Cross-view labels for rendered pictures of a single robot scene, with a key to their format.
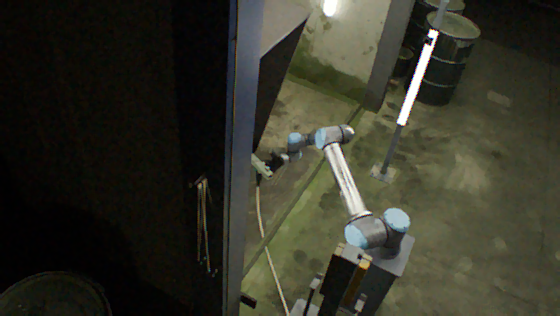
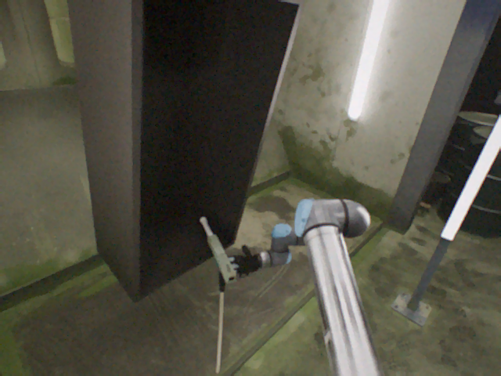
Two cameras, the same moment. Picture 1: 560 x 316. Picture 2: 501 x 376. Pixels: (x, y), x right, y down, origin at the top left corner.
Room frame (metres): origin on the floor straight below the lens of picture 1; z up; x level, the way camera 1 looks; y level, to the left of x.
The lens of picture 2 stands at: (1.14, -0.30, 1.54)
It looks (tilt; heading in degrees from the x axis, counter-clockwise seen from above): 29 degrees down; 19
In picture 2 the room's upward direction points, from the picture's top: 5 degrees clockwise
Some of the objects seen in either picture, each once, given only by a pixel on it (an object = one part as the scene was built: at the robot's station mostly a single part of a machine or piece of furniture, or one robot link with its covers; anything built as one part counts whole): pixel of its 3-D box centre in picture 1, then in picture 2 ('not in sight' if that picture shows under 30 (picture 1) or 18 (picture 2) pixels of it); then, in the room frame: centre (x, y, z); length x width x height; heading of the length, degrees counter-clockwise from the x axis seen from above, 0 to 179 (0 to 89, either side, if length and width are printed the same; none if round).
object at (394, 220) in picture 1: (392, 226); not in sight; (1.51, -0.66, 0.83); 0.17 x 0.15 x 0.18; 117
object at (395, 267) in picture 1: (370, 274); not in sight; (1.51, -0.66, 0.32); 0.31 x 0.31 x 0.64; 68
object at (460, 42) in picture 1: (439, 60); (488, 182); (4.18, -1.53, 0.44); 0.59 x 0.58 x 0.89; 173
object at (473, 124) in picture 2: (429, 32); (470, 158); (4.83, -1.52, 0.44); 0.59 x 0.58 x 0.89; 59
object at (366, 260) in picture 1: (343, 276); not in sight; (0.78, -0.26, 1.42); 0.12 x 0.06 x 0.26; 68
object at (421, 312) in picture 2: (382, 172); (411, 308); (2.77, -0.90, 0.01); 0.20 x 0.20 x 0.01; 68
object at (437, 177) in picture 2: (398, 62); (430, 187); (4.51, -1.18, 0.14); 0.31 x 0.29 x 0.28; 158
